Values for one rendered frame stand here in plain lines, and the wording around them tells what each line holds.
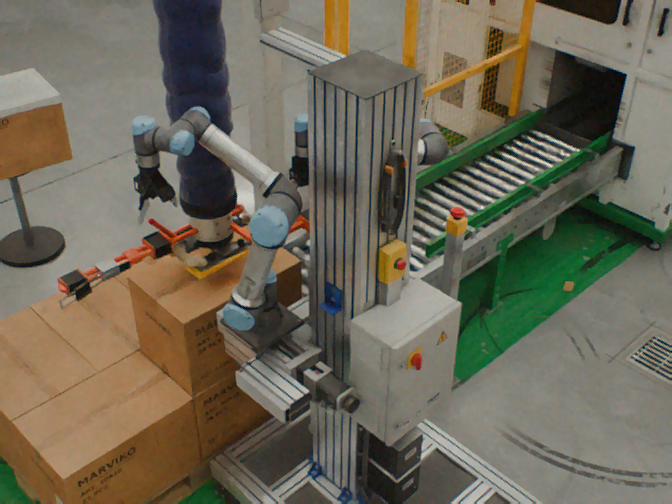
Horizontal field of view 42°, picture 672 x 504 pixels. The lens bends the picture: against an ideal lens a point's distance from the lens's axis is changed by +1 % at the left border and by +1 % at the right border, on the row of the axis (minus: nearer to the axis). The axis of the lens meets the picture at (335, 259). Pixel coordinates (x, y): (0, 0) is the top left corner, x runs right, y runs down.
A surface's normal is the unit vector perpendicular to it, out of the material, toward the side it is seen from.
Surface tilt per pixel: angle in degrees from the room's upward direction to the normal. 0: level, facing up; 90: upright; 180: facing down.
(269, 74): 90
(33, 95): 0
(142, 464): 90
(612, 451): 0
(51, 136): 90
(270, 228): 83
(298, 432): 0
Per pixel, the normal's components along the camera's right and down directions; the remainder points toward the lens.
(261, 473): 0.00, -0.80
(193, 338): 0.68, 0.44
